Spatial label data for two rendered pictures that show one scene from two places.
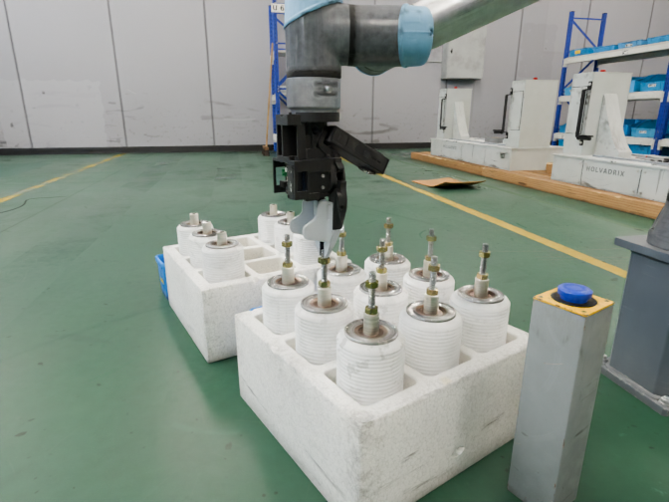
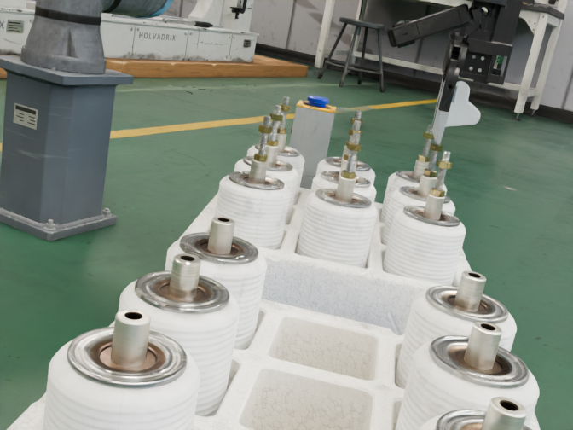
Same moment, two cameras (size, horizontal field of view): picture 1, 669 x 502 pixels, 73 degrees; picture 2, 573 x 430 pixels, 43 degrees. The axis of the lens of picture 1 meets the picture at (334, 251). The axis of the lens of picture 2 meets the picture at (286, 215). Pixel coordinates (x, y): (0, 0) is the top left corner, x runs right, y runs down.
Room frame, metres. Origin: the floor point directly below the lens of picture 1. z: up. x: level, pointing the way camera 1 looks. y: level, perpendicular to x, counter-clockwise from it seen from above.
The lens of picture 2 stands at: (1.61, 0.51, 0.48)
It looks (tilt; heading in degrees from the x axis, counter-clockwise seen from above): 16 degrees down; 218
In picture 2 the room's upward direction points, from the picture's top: 11 degrees clockwise
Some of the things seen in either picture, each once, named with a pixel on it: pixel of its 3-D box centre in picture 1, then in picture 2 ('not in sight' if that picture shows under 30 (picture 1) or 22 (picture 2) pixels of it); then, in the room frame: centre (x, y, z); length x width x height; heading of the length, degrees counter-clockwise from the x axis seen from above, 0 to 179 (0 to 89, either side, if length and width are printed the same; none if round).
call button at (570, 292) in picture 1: (573, 295); (317, 102); (0.54, -0.31, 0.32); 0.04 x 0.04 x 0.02
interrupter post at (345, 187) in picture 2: (341, 263); (344, 189); (0.83, -0.01, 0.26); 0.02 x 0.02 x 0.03
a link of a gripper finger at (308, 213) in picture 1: (307, 225); (458, 114); (0.67, 0.04, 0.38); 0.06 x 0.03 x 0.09; 122
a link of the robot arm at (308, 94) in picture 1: (315, 97); not in sight; (0.66, 0.03, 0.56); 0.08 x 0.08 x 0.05
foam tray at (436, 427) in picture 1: (377, 370); (325, 280); (0.73, -0.08, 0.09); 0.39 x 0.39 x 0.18; 35
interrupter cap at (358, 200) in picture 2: (341, 269); (343, 199); (0.83, -0.01, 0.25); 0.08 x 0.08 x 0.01
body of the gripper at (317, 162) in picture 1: (310, 156); (478, 38); (0.66, 0.03, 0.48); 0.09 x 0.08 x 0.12; 122
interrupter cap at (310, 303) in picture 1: (324, 303); (424, 195); (0.67, 0.02, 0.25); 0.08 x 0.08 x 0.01
